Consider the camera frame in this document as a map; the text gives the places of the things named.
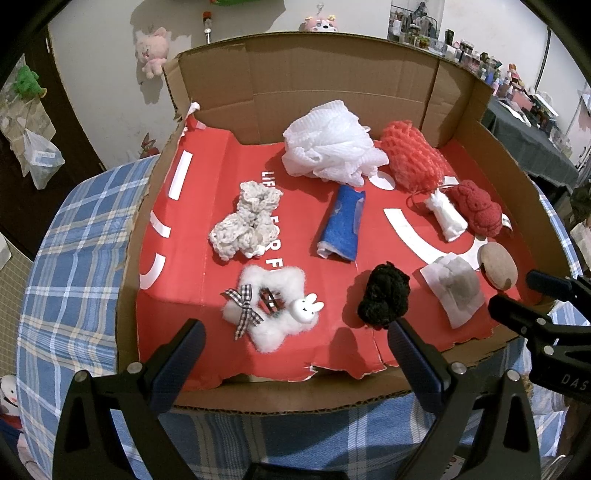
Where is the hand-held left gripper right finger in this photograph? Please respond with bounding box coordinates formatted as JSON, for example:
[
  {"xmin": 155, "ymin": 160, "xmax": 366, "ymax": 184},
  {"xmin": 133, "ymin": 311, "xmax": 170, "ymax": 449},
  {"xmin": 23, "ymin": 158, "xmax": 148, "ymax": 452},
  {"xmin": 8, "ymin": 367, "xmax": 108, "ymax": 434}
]
[{"xmin": 387, "ymin": 318, "xmax": 542, "ymax": 480}]

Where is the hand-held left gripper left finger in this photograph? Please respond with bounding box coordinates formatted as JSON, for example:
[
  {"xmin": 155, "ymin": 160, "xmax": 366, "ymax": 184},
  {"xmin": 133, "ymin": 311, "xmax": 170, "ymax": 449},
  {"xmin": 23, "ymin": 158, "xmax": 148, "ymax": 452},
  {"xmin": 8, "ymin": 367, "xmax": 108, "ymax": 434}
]
[{"xmin": 53, "ymin": 318, "xmax": 206, "ymax": 480}]

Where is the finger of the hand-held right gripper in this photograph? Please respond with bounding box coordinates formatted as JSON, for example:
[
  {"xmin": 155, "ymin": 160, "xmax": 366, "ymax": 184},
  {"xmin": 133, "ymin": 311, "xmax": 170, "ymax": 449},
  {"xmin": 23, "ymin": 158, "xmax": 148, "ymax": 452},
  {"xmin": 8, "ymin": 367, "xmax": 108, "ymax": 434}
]
[
  {"xmin": 488, "ymin": 294, "xmax": 570, "ymax": 341},
  {"xmin": 526, "ymin": 270, "xmax": 591, "ymax": 302}
]

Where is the beige oval sponge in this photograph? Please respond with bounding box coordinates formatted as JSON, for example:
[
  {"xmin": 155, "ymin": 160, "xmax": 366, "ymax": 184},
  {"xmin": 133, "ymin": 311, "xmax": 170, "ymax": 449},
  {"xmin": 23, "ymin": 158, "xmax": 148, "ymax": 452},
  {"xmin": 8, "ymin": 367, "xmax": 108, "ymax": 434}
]
[{"xmin": 477, "ymin": 242, "xmax": 518, "ymax": 291}]

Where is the white paper sachet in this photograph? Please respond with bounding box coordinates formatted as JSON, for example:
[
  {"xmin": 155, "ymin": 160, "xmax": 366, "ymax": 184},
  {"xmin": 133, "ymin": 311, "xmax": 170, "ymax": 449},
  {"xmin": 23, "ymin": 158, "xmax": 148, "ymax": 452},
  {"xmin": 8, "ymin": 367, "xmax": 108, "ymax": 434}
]
[{"xmin": 419, "ymin": 255, "xmax": 485, "ymax": 329}]

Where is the red knitted rabbit sponge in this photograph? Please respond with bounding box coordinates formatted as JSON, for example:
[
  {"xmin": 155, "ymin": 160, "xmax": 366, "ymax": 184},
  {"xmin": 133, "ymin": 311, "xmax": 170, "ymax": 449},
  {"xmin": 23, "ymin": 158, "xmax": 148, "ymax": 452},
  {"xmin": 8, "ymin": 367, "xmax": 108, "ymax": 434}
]
[{"xmin": 447, "ymin": 180, "xmax": 504, "ymax": 238}]

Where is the white fluffy rabbit hair clip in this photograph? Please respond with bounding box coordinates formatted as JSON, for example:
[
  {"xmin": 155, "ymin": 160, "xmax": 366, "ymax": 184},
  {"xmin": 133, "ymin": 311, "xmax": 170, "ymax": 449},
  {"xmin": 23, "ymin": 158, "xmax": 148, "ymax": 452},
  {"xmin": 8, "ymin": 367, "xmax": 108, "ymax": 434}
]
[{"xmin": 219, "ymin": 265, "xmax": 325, "ymax": 354}]

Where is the white cotton roll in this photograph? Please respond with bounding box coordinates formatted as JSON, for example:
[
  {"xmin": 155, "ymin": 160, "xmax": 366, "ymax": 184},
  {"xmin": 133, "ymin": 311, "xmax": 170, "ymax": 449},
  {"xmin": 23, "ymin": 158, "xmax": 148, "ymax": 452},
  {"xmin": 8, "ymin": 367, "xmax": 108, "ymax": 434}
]
[{"xmin": 425, "ymin": 191, "xmax": 468, "ymax": 242}]

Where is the blue packet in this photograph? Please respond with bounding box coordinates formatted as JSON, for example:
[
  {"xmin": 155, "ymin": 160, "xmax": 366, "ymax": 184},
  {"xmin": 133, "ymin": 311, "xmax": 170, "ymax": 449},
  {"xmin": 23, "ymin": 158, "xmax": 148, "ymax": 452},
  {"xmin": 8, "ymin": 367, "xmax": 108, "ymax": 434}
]
[{"xmin": 317, "ymin": 185, "xmax": 366, "ymax": 261}]

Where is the coral mesh bath pouf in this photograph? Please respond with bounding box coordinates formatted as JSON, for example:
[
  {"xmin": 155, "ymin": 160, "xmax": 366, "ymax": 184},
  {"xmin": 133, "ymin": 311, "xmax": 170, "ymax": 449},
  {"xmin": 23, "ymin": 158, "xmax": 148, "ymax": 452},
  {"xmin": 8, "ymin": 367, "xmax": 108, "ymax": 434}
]
[{"xmin": 379, "ymin": 121, "xmax": 455, "ymax": 206}]

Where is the white mesh bath pouf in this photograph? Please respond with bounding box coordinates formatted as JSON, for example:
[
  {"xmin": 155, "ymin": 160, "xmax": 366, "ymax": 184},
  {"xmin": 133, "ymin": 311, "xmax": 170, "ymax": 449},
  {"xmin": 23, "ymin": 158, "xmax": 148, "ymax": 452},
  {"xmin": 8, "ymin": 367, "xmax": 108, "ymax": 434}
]
[{"xmin": 283, "ymin": 99, "xmax": 389, "ymax": 186}]

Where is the cardboard box red inside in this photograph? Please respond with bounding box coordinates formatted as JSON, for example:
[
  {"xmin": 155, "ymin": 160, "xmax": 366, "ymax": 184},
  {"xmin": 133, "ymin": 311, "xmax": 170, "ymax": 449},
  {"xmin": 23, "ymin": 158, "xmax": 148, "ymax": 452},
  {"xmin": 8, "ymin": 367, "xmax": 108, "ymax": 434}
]
[{"xmin": 115, "ymin": 31, "xmax": 573, "ymax": 415}]

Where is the table with dark cloth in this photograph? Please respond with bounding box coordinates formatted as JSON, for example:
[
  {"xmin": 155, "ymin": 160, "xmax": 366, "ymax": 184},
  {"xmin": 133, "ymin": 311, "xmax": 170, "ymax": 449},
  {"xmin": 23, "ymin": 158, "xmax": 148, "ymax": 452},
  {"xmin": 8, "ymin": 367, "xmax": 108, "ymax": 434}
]
[{"xmin": 480, "ymin": 97, "xmax": 580, "ymax": 195}]

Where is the blue plaid blanket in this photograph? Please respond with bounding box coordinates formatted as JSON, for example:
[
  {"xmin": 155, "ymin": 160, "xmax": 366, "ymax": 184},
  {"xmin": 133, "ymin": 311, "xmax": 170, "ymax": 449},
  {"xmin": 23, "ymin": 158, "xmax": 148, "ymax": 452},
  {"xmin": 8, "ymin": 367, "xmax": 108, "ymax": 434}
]
[{"xmin": 16, "ymin": 154, "xmax": 591, "ymax": 480}]

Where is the small red rabbit toy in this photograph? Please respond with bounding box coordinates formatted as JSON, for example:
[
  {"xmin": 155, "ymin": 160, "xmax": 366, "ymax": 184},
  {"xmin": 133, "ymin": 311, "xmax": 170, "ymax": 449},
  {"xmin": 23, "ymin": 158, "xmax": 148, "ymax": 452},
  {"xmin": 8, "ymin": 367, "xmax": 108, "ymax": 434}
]
[{"xmin": 139, "ymin": 133, "xmax": 162, "ymax": 160}]

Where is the cluttered side table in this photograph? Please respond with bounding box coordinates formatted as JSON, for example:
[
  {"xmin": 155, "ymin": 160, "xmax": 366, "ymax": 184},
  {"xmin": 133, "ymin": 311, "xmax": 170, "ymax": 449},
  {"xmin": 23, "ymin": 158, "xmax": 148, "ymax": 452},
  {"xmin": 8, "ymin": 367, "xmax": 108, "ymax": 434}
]
[{"xmin": 388, "ymin": 0, "xmax": 591, "ymax": 158}]

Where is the clear plastic bag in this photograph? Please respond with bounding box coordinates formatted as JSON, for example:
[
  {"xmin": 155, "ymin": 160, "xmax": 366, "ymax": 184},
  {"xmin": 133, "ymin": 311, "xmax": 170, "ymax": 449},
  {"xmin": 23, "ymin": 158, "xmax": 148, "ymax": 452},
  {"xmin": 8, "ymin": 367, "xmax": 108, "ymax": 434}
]
[{"xmin": 21, "ymin": 129, "xmax": 65, "ymax": 191}]

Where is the dark brown door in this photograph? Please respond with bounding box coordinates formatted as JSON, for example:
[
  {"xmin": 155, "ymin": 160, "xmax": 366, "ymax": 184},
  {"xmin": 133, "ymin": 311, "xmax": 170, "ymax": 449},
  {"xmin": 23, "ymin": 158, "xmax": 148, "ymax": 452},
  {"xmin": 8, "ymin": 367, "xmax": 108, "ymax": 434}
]
[{"xmin": 0, "ymin": 25, "xmax": 106, "ymax": 259}]

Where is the beige hanging organizer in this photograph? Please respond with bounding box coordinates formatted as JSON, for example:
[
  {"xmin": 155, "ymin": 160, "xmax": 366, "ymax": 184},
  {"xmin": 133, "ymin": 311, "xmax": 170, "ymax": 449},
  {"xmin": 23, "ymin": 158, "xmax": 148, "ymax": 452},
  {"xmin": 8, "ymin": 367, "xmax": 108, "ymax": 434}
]
[{"xmin": 0, "ymin": 69, "xmax": 51, "ymax": 153}]

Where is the pink plush bunny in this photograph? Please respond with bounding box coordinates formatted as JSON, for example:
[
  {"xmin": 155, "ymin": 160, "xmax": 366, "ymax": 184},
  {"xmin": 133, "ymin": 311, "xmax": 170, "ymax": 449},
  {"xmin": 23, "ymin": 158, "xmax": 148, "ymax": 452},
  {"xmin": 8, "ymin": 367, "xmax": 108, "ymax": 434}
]
[{"xmin": 135, "ymin": 27, "xmax": 169, "ymax": 79}]

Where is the green plush toy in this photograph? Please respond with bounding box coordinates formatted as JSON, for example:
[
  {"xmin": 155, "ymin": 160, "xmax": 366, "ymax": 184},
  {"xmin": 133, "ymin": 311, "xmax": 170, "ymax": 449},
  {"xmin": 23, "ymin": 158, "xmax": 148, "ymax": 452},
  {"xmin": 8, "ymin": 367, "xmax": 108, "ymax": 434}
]
[{"xmin": 14, "ymin": 65, "xmax": 47, "ymax": 99}]

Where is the pink plush toy white face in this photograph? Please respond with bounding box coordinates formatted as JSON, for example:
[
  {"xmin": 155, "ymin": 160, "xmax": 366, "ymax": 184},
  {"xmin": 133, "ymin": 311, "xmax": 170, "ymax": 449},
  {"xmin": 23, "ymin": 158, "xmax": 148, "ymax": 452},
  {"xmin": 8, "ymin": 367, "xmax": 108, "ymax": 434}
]
[{"xmin": 302, "ymin": 16, "xmax": 338, "ymax": 33}]

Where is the wall mirror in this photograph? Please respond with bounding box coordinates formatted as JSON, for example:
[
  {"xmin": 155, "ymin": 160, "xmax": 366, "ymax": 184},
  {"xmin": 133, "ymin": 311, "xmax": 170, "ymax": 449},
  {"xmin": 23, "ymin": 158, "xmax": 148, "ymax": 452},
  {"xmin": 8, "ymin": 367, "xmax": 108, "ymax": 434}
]
[{"xmin": 390, "ymin": 0, "xmax": 446, "ymax": 47}]

